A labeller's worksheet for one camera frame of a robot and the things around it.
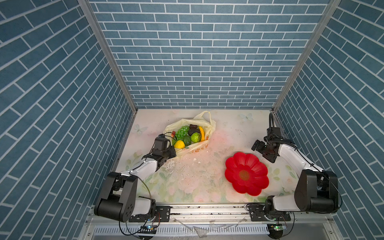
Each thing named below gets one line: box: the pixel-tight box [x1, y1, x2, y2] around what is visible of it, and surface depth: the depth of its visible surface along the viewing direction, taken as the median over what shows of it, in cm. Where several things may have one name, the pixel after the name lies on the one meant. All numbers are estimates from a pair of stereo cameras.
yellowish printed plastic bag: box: [164, 111, 217, 140], surface depth 101 cm
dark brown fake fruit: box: [188, 124, 200, 136], surface depth 107 cm
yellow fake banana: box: [199, 126, 205, 142], surface depth 104 cm
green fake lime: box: [190, 132, 201, 143], surface depth 99 cm
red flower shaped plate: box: [225, 152, 269, 196], surface depth 88 cm
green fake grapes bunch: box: [175, 125, 190, 141], surface depth 104 cm
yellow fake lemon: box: [174, 140, 186, 149], surface depth 97 cm
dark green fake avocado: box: [183, 135, 192, 146], surface depth 98 cm
